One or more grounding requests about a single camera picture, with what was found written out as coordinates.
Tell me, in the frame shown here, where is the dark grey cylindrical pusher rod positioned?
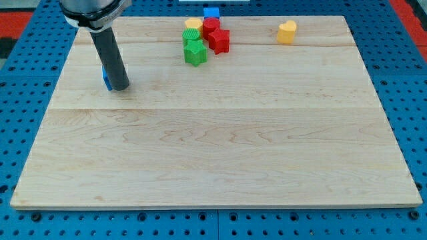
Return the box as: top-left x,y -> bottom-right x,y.
90,27 -> 129,91

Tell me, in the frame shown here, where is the blue triangle block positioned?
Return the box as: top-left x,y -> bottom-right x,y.
101,66 -> 113,91

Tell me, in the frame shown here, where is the light wooden board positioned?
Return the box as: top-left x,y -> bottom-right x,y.
11,16 -> 422,210

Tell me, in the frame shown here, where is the green cylinder block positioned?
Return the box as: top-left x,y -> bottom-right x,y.
181,28 -> 201,47

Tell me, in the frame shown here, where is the green star block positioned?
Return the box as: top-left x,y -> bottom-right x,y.
183,39 -> 207,67

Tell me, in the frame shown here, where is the yellow hexagon block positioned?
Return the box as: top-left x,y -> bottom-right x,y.
184,17 -> 203,35

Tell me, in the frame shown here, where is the red cylinder block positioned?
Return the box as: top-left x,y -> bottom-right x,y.
202,17 -> 221,40

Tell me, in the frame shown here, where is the blue cube block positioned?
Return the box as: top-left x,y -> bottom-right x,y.
203,7 -> 220,19

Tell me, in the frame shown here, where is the red star block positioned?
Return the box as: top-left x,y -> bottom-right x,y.
208,28 -> 230,55

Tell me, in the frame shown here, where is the yellow heart block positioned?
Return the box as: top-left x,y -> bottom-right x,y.
276,20 -> 298,44

